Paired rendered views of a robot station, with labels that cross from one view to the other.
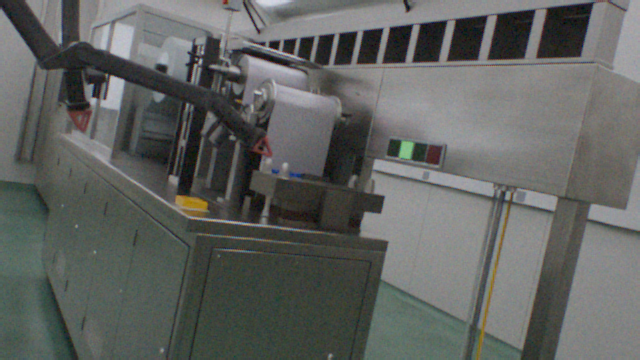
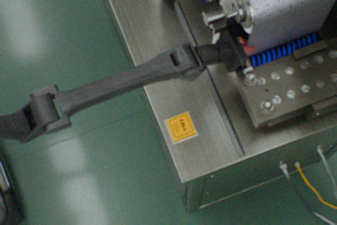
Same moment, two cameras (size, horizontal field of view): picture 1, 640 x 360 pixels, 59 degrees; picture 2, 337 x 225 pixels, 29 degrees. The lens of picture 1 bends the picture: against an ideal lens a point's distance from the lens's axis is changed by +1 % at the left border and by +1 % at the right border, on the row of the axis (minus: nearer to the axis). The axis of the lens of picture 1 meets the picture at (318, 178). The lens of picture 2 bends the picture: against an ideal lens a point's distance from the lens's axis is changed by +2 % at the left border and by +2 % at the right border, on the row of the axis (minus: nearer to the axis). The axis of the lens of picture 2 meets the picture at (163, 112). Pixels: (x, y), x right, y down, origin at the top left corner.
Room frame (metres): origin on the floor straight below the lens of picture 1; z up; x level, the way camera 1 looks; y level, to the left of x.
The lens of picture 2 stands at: (1.08, 0.25, 2.77)
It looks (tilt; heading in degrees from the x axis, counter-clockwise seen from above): 74 degrees down; 16
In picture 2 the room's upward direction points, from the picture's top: 4 degrees counter-clockwise
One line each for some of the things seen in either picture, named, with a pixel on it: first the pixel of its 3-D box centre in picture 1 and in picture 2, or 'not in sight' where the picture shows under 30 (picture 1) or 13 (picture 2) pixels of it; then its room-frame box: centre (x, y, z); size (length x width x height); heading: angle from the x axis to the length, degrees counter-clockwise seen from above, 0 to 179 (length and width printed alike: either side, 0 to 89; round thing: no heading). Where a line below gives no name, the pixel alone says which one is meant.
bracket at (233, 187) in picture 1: (236, 157); (218, 31); (1.84, 0.28, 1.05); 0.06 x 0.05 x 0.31; 122
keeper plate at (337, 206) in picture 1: (336, 209); (326, 107); (1.70, -0.07, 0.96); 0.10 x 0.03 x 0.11; 122
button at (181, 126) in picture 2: (191, 202); (180, 127); (1.57, 0.33, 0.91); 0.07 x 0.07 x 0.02; 32
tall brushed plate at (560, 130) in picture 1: (290, 108); not in sight; (2.62, 0.20, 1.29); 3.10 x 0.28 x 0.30; 32
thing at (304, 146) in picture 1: (297, 147); (286, 30); (1.85, 0.09, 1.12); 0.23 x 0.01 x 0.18; 122
